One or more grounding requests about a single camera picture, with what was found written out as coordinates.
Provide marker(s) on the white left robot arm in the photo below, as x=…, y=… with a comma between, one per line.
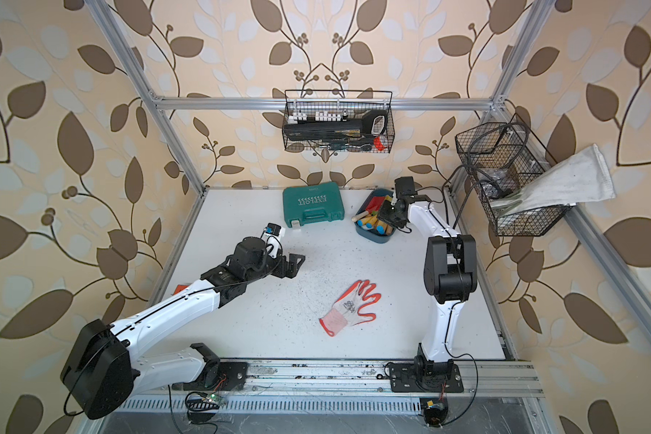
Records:
x=108, y=363

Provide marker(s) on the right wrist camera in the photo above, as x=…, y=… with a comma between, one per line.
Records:
x=405, y=188

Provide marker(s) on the black handsaw in basket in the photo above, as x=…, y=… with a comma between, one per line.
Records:
x=373, y=123

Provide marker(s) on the green plastic tool case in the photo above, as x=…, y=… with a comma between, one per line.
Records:
x=313, y=204

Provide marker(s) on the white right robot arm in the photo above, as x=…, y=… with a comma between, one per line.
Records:
x=449, y=277

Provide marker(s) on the black wire basket wall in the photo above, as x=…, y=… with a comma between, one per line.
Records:
x=499, y=163
x=338, y=104

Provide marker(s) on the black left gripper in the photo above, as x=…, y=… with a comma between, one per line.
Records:
x=284, y=265

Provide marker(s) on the blue plastic storage box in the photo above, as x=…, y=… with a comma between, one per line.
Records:
x=367, y=222

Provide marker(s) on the grey cloth bag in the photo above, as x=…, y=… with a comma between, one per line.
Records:
x=582, y=178

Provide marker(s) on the black wire basket right wall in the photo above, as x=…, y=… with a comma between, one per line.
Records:
x=499, y=163

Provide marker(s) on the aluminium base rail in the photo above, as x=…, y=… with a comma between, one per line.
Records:
x=293, y=386

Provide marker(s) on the black wire basket back wall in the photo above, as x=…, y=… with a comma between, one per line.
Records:
x=338, y=104

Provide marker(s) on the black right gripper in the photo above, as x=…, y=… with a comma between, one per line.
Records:
x=383, y=214

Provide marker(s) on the red white work glove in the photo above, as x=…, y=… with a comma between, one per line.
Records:
x=349, y=309

